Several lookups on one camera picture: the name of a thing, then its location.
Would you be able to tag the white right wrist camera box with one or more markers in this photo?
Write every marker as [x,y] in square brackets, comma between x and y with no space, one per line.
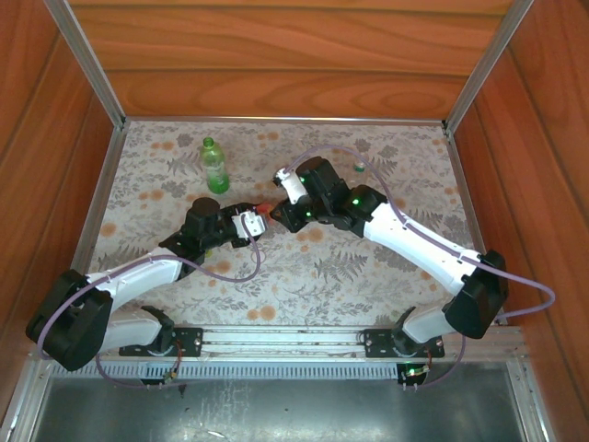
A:
[290,184]

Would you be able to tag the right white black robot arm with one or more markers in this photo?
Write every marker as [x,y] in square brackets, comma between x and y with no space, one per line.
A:
[414,244]

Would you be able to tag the aluminium corner post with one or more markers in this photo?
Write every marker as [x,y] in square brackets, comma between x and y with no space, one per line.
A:
[87,60]
[488,60]

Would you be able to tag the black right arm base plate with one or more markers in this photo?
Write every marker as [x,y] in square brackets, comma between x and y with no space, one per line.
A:
[377,343]

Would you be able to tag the aluminium mounting rail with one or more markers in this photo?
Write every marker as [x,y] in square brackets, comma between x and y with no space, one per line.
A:
[276,338]

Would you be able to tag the green plastic bottle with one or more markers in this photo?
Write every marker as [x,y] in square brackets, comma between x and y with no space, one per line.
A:
[214,161]

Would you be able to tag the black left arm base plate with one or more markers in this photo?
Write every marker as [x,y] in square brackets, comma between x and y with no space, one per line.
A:
[188,340]

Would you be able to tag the red plastic bottle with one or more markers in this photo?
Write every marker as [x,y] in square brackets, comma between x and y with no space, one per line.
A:
[264,209]

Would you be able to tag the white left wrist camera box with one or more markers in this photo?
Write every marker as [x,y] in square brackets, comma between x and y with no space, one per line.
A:
[248,223]

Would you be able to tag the grey metal sheet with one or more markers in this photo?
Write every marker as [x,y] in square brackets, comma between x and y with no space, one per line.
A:
[276,414]

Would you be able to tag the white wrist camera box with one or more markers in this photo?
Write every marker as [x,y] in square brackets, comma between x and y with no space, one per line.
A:
[290,184]
[248,223]

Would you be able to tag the small clear plastic bottle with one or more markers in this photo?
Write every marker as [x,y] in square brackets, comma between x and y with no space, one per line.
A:
[359,166]

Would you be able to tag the aluminium back bar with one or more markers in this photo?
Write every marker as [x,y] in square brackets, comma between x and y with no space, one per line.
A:
[276,119]

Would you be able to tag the small black connector board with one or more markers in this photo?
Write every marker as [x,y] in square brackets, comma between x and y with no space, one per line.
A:
[152,382]
[414,375]

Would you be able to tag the aluminium side rail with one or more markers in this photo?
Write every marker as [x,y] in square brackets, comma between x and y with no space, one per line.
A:
[102,184]
[463,184]

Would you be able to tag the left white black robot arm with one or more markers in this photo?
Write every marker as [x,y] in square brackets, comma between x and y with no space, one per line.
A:
[133,276]

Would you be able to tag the floral patterned tablecloth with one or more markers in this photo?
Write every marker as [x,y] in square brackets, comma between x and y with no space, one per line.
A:
[299,299]

